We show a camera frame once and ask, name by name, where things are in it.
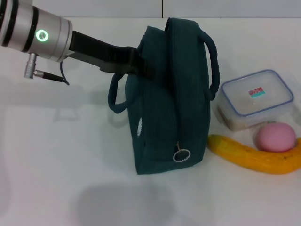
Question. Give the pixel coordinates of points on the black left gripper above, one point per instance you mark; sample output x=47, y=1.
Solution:
x=101, y=54

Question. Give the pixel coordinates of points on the pink peach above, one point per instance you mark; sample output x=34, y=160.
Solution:
x=275, y=137

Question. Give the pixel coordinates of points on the clear blue-rimmed food container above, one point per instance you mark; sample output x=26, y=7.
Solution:
x=254, y=94

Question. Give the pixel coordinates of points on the dark teal insulated lunch bag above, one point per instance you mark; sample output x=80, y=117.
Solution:
x=183, y=94

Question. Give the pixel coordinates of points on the yellow banana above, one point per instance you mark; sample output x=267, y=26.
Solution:
x=247, y=157

